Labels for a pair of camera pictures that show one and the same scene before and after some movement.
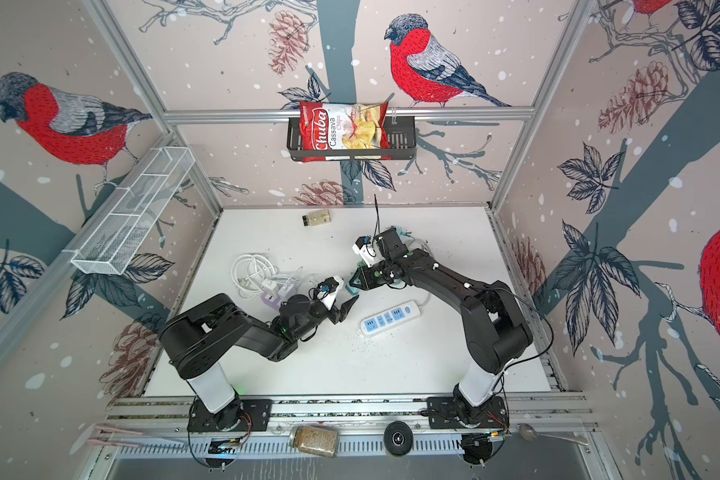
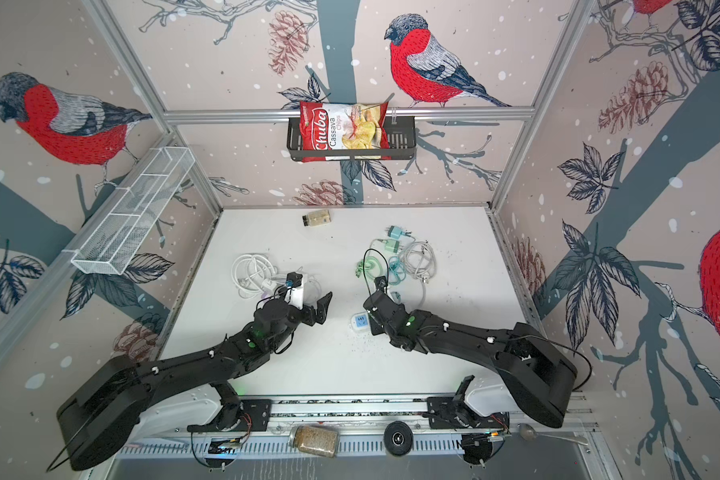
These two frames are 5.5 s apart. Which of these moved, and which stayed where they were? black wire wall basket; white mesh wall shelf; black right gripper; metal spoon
Moved: black right gripper
Stayed: white mesh wall shelf; metal spoon; black wire wall basket
